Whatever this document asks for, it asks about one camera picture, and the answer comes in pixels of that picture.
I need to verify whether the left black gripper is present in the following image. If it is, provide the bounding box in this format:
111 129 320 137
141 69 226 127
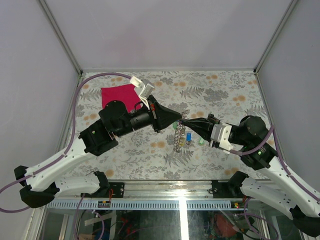
116 95 183 138

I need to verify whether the blue tag key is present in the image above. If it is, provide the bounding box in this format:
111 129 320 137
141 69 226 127
186 132 192 145

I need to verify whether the aluminium front rail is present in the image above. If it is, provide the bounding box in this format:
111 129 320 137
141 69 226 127
46 179 307 211

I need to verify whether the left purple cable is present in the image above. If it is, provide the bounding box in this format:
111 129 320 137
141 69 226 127
0 72 133 213

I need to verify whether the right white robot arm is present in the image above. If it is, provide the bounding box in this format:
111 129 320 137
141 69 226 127
180 114 320 238

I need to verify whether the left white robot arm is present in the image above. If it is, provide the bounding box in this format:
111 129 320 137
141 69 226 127
14 95 182 209

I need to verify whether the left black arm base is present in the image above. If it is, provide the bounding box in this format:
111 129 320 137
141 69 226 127
100 182 125 200

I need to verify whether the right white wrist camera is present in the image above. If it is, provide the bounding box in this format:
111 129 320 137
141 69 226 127
209 123 233 154

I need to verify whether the red cloth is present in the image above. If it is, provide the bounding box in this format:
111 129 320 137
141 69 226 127
101 84 140 112

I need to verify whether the floral table mat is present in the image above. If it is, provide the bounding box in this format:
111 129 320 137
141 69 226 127
67 70 268 180

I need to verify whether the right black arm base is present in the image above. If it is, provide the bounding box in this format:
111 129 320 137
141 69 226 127
208 171 249 199

